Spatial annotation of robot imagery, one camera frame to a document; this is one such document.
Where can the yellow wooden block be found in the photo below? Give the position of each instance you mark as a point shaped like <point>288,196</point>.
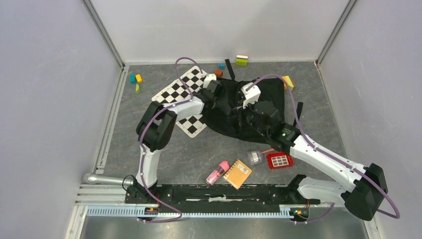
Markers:
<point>138,78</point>

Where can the pink pencil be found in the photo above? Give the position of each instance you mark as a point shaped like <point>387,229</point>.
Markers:
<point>267,151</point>

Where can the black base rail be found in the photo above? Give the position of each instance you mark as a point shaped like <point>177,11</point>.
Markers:
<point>173,202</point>

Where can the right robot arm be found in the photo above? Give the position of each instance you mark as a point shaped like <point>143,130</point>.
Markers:
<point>319,155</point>

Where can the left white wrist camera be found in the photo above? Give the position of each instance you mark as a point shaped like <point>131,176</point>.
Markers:
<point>208,78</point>

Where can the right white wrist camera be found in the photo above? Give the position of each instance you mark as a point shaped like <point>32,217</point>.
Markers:
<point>251,94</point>

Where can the black white chessboard mat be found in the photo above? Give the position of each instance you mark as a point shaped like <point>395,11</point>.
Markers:
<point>176,91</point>

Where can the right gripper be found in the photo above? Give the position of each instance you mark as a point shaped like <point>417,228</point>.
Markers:
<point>240,112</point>

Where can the orange green sticky notes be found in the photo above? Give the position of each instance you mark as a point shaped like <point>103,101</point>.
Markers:
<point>289,82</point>

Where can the red calculator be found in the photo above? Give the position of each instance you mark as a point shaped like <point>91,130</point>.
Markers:
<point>279,160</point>

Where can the black backpack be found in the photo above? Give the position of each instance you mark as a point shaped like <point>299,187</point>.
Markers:
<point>269,118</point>

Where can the green white lego brick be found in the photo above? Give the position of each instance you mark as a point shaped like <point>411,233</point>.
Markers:
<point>241,60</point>

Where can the orange brown cube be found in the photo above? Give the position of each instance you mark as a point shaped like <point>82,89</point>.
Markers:
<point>218,73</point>

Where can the orange spiral notepad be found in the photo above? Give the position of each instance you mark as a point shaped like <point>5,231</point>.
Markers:
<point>237,174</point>

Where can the clear plastic box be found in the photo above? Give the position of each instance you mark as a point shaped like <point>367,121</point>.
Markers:
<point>255,157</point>

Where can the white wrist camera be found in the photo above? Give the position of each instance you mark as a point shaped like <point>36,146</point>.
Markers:
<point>251,94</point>
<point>208,78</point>

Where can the teal wooden block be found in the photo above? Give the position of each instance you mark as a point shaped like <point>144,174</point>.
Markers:
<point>133,79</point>

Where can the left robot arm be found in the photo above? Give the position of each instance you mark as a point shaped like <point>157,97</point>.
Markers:
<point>156,127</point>

